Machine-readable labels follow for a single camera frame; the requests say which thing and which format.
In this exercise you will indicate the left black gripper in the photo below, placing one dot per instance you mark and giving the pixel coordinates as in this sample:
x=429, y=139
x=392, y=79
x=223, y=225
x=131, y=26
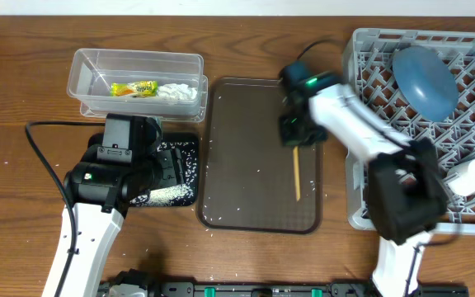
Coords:
x=171, y=172

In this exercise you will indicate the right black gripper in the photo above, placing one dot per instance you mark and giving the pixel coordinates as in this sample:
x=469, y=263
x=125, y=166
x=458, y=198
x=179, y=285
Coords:
x=291, y=138

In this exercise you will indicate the wooden chopstick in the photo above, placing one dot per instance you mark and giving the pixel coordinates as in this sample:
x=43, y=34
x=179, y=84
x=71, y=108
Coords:
x=297, y=185

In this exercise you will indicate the white tissue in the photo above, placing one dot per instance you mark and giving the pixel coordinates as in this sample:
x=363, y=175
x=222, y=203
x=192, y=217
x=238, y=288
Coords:
x=177, y=92

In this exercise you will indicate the yellow green snack wrapper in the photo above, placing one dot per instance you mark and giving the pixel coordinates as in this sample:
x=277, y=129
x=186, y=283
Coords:
x=135, y=89

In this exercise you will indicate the blue plate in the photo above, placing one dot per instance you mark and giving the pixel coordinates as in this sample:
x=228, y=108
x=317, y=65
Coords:
x=426, y=82

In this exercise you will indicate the white cup pink inside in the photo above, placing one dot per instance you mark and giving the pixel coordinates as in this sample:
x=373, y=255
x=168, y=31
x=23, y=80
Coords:
x=464, y=182

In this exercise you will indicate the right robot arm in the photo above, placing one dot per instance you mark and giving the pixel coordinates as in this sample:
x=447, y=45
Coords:
x=406, y=197

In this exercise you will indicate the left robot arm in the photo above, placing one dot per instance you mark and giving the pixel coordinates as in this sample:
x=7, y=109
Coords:
x=86, y=237

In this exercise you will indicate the clear plastic waste bin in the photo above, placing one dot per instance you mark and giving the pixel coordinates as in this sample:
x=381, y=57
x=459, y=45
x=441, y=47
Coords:
x=93, y=72

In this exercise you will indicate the grey dishwasher rack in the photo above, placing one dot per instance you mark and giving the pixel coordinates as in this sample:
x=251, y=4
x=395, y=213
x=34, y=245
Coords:
x=367, y=66

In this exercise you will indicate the spilled white rice pile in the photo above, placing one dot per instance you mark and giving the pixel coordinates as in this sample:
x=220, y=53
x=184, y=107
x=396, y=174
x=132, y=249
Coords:
x=184, y=194

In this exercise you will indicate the black plastic tray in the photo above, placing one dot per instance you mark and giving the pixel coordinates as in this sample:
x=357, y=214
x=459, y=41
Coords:
x=134, y=166

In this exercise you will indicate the brown serving tray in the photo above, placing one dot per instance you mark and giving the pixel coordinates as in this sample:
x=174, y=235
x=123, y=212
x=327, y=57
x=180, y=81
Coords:
x=249, y=174

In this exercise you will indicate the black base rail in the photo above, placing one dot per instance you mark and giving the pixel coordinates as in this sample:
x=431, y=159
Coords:
x=139, y=283

